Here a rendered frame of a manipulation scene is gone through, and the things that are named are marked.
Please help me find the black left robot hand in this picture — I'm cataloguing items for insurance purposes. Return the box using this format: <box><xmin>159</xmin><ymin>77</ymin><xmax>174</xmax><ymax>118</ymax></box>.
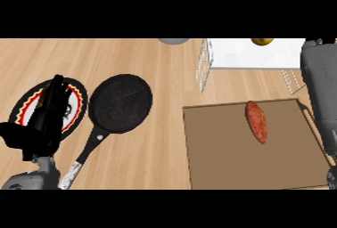
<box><xmin>0</xmin><ymin>74</ymin><xmax>75</xmax><ymax>162</ymax></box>

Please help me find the yellow lemon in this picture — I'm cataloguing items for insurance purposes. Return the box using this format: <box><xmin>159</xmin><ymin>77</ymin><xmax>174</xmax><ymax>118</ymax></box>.
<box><xmin>250</xmin><ymin>37</ymin><xmax>276</xmax><ymax>47</ymax></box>

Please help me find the brown tray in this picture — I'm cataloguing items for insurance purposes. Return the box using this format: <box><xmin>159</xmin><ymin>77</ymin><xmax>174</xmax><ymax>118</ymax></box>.
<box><xmin>182</xmin><ymin>98</ymin><xmax>337</xmax><ymax>191</ymax></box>

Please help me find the black frying pan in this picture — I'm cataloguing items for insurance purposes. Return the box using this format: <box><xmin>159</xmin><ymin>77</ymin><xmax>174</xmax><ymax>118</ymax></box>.
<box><xmin>57</xmin><ymin>73</ymin><xmax>154</xmax><ymax>191</ymax></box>

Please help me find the grey round object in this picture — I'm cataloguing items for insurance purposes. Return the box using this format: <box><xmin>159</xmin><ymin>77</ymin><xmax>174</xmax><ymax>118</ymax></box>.
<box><xmin>157</xmin><ymin>37</ymin><xmax>191</xmax><ymax>46</ymax></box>

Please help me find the orange sweet potato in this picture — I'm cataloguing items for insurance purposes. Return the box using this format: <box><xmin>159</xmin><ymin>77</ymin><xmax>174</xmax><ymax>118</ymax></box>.
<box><xmin>245</xmin><ymin>100</ymin><xmax>270</xmax><ymax>145</ymax></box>

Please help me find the black rimmed patterned plate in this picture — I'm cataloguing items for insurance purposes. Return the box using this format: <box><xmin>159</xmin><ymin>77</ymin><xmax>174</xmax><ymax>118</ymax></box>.
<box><xmin>8</xmin><ymin>77</ymin><xmax>91</xmax><ymax>143</ymax></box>

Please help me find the white wire tiered shelf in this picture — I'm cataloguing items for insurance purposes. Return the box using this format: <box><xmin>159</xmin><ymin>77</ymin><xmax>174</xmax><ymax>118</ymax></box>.
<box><xmin>196</xmin><ymin>38</ymin><xmax>310</xmax><ymax>95</ymax></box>

